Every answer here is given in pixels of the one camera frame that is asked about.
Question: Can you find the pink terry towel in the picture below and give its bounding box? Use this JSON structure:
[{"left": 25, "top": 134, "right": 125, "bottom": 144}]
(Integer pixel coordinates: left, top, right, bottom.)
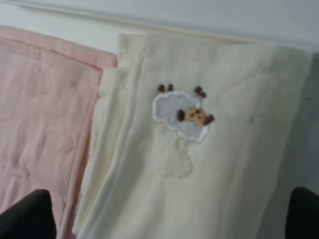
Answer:
[{"left": 0, "top": 26, "right": 117, "bottom": 239}]

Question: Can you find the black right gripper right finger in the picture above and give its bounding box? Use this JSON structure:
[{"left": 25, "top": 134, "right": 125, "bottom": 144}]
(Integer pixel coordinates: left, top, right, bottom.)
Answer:
[{"left": 285, "top": 187, "right": 319, "bottom": 239}]

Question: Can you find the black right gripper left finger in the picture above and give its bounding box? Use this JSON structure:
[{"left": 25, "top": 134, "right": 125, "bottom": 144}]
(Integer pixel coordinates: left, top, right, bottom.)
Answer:
[{"left": 0, "top": 189, "right": 56, "bottom": 239}]

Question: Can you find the cream white terry towel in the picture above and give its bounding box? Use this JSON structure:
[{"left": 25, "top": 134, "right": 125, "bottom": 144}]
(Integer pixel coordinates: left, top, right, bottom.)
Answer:
[{"left": 73, "top": 34, "right": 313, "bottom": 239}]

